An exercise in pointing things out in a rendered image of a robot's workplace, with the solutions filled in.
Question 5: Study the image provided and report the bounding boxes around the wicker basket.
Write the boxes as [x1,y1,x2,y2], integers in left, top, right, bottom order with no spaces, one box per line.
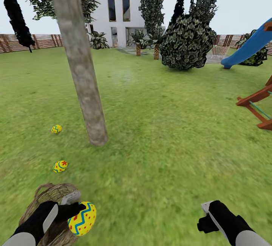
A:
[18,183,81,246]

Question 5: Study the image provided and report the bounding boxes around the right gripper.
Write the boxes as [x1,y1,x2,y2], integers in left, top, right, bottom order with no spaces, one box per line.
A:
[197,215,219,234]

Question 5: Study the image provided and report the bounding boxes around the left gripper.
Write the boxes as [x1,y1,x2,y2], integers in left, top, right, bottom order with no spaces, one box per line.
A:
[56,202,86,225]

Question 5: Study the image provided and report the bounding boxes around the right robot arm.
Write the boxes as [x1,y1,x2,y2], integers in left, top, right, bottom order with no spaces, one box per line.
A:
[197,200,272,246]

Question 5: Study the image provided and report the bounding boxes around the easter egg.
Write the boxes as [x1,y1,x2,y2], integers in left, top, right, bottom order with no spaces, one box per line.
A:
[53,161,68,173]
[51,125,62,133]
[67,201,96,236]

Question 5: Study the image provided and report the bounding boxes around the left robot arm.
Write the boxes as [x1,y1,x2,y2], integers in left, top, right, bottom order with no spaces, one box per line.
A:
[3,191,86,246]

